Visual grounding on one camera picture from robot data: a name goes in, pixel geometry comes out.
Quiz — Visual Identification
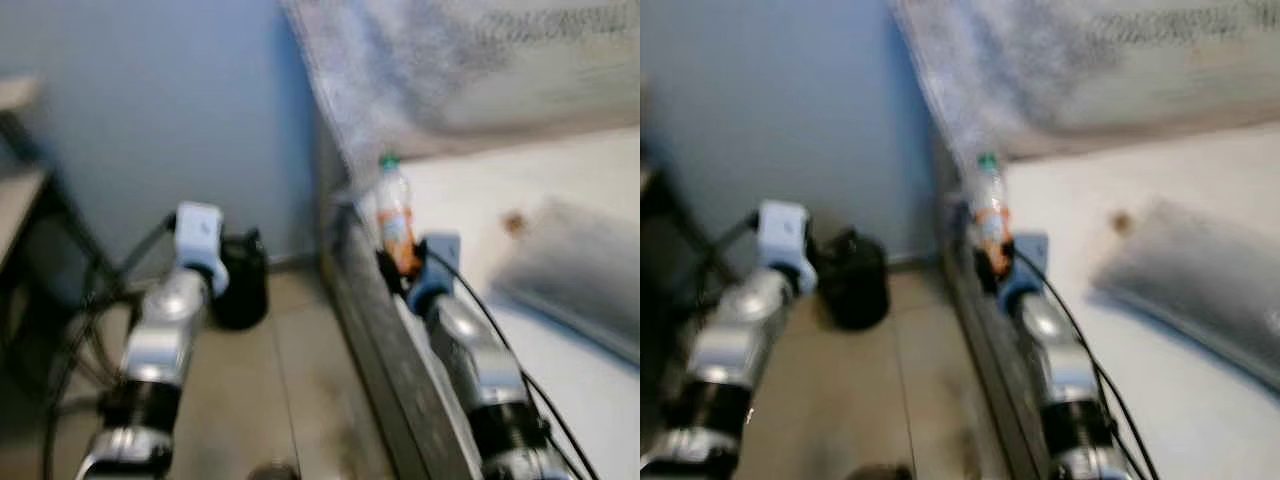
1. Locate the orange label plastic bottle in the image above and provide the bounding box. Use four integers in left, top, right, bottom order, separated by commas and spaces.
970, 152, 1016, 276
375, 153, 421, 276

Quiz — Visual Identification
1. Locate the white fleece blanket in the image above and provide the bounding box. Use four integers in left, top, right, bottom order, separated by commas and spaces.
890, 0, 1280, 166
280, 0, 641, 176

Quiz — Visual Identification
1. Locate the black waste bin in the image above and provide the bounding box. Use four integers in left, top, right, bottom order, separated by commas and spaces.
212, 228, 271, 331
815, 228, 893, 331

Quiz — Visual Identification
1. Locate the grey folded blanket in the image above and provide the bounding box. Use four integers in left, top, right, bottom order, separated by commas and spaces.
1090, 198, 1280, 391

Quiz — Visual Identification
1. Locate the white quilted mattress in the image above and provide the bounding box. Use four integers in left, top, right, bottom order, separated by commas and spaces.
390, 125, 641, 480
1000, 120, 1280, 480

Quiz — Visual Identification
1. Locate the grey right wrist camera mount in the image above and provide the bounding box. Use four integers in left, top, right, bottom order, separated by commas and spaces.
995, 232, 1051, 316
405, 233, 463, 316

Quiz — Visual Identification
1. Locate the grey bed frame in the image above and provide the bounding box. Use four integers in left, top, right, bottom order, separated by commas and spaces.
930, 130, 1051, 480
315, 120, 481, 480

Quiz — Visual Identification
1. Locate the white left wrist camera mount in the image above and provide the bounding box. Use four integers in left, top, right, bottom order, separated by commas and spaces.
172, 202, 229, 296
757, 200, 819, 296

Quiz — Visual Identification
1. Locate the dark frame shelf unit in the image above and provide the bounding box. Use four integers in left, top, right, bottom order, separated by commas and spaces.
640, 130, 721, 421
0, 75, 111, 411

